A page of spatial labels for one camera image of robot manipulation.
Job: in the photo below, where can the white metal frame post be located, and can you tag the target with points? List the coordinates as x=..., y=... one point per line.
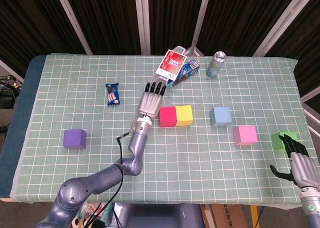
x=282, y=21
x=201, y=16
x=72, y=21
x=142, y=21

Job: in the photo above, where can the brown cardboard box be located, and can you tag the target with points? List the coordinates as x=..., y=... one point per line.
x=230, y=216

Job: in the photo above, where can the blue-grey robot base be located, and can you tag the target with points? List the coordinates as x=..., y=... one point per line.
x=160, y=215

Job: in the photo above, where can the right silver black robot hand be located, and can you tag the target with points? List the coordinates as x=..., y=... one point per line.
x=303, y=170

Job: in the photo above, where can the green checked tablecloth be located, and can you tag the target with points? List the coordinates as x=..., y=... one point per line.
x=200, y=173

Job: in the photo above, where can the green foam cube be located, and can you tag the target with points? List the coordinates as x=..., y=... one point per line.
x=277, y=143

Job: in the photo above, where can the yellow metal strip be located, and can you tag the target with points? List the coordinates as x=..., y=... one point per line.
x=254, y=216

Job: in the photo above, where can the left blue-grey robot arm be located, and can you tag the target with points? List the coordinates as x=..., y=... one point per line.
x=135, y=143

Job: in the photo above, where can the light green drink can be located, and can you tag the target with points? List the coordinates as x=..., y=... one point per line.
x=215, y=66

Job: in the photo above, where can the small blue cookie packet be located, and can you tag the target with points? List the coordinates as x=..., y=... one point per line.
x=113, y=95

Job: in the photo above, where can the red and white snack pack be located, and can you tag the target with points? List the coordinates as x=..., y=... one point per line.
x=171, y=64

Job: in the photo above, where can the blue cookie box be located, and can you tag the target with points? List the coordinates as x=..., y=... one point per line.
x=191, y=68

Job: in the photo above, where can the yellow foam cube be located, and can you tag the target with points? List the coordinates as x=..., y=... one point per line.
x=184, y=115

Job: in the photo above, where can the pink foam cube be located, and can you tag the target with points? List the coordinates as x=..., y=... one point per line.
x=246, y=135

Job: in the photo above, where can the purple foam cube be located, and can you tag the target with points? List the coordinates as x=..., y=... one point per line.
x=73, y=139

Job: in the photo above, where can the red foam cube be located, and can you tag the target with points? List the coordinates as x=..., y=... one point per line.
x=168, y=117

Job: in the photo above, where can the light blue foam cube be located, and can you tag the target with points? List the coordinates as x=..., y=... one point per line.
x=221, y=117

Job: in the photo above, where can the colourful snack bag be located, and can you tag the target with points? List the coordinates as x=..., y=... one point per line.
x=86, y=209

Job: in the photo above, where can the white metal frame bar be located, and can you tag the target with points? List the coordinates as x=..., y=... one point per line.
x=11, y=70
x=312, y=117

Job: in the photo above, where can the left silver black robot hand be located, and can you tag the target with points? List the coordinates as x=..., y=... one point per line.
x=150, y=104

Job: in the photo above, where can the black equipment box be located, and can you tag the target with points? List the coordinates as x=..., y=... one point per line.
x=6, y=100

